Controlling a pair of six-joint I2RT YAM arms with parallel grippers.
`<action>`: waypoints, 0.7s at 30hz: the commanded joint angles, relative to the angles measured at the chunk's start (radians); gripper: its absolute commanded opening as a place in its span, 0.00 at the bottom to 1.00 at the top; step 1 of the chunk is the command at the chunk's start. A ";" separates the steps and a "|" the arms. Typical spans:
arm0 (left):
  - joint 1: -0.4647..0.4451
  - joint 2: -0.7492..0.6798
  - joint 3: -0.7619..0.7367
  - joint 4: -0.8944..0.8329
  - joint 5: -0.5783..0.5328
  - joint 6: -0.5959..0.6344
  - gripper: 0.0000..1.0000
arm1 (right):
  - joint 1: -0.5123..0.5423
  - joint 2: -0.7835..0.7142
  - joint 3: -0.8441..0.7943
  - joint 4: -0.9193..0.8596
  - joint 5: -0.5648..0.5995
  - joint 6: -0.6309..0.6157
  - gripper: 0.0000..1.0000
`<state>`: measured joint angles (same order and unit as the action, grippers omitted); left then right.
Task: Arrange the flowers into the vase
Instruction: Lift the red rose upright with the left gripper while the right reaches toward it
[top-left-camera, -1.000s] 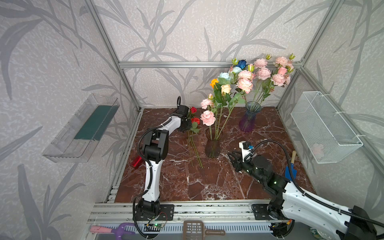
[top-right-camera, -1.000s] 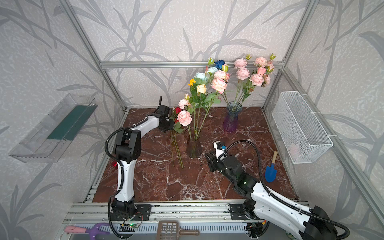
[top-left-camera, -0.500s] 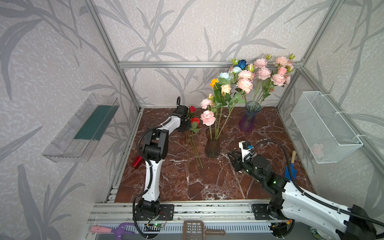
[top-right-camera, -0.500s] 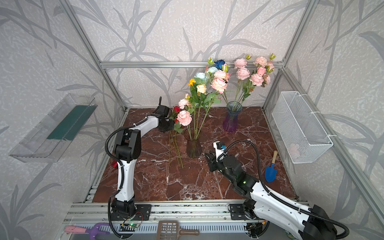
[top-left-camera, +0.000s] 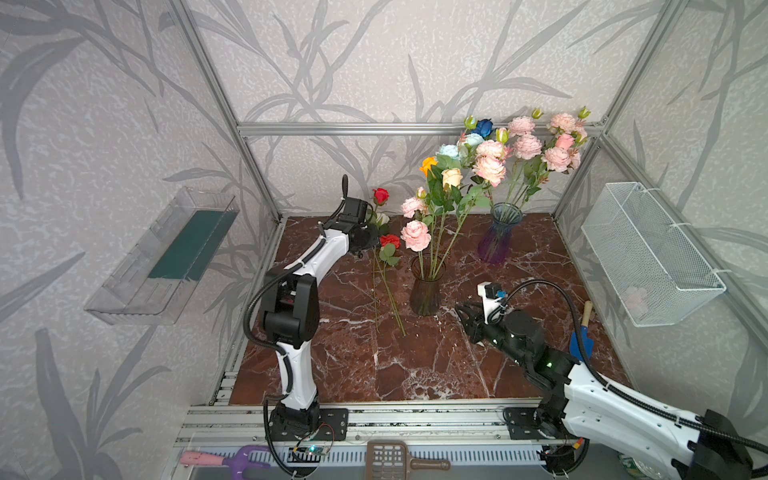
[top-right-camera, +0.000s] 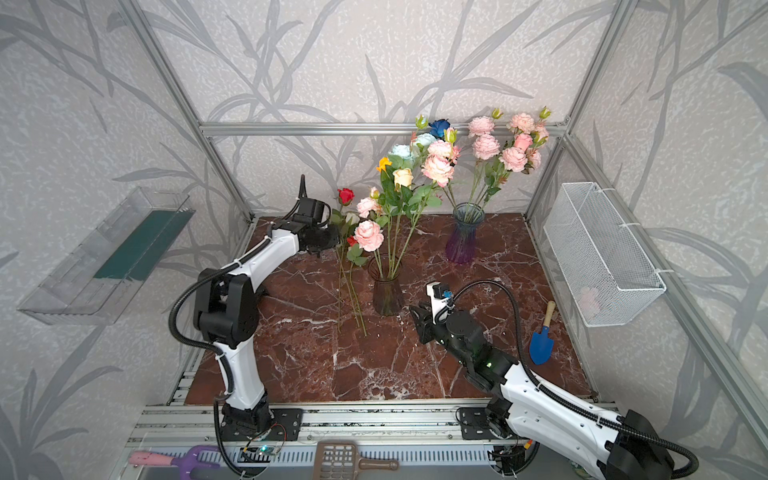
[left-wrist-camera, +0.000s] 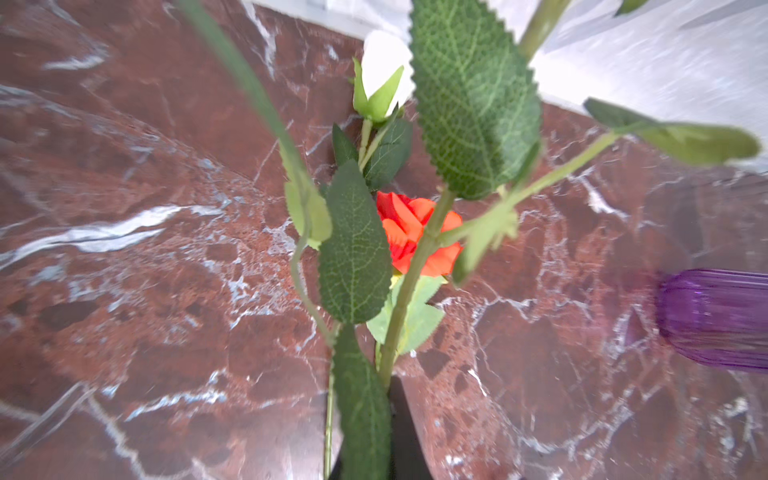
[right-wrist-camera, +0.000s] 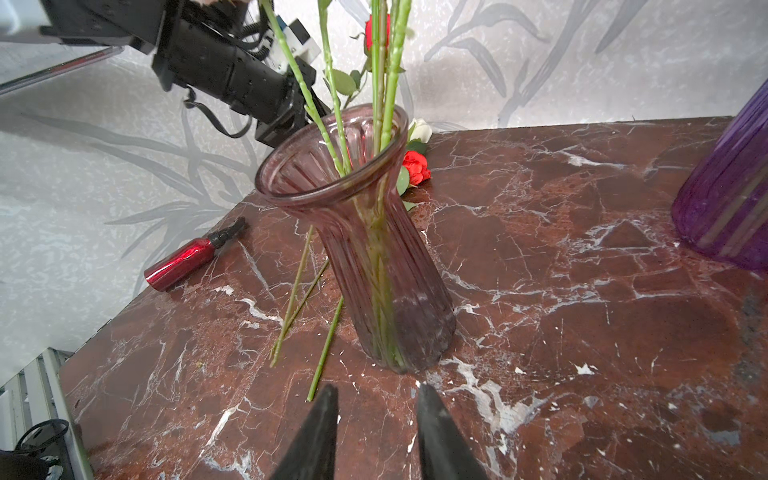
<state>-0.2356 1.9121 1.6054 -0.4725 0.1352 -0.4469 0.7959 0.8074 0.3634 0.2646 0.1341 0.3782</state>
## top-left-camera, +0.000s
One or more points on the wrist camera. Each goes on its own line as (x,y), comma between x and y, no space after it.
(354,211)
(494,302)

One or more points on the small red rose spray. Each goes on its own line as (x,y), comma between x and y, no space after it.
(386,259)

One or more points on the orange rose stem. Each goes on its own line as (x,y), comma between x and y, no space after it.
(427,165)

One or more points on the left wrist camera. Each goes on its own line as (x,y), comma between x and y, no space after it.
(354,211)

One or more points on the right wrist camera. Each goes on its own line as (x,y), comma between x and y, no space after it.
(494,302)

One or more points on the pink rose bud stem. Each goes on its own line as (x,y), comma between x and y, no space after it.
(565,141)

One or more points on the purple glass vase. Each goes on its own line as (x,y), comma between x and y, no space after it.
(494,246)

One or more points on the pale pink peony stem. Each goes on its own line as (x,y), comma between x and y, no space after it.
(558,162)
(526,149)

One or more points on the single red rose stem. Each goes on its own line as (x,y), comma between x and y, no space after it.
(377,216)

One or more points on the light pink rose stem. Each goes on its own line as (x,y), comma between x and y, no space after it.
(416,232)

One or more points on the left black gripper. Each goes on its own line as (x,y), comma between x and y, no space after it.
(365,234)

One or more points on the dark red glass vase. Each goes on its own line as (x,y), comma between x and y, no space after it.
(425,297)

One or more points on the white wire basket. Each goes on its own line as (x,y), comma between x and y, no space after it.
(658,274)

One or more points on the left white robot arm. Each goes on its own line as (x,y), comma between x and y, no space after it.
(284,314)

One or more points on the blue scoop brush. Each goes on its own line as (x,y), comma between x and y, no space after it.
(581,345)

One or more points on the pink-edged rose spray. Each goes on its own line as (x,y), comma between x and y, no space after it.
(478,181)

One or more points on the white pink-edged rose stem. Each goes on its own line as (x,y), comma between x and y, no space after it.
(574,125)

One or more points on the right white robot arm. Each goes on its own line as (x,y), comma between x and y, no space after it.
(579,401)

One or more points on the peach rose bud stem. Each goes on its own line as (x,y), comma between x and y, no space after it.
(443,196)

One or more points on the pale blue flower stem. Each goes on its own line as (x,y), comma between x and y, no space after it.
(463,152)

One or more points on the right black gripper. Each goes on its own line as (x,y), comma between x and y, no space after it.
(480,321)

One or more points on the clear plastic tray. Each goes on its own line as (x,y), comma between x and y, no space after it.
(153,283)

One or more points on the blue rose stem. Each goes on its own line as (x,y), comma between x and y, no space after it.
(483,128)

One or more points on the purple pink toy tool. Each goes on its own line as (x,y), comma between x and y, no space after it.
(240,464)

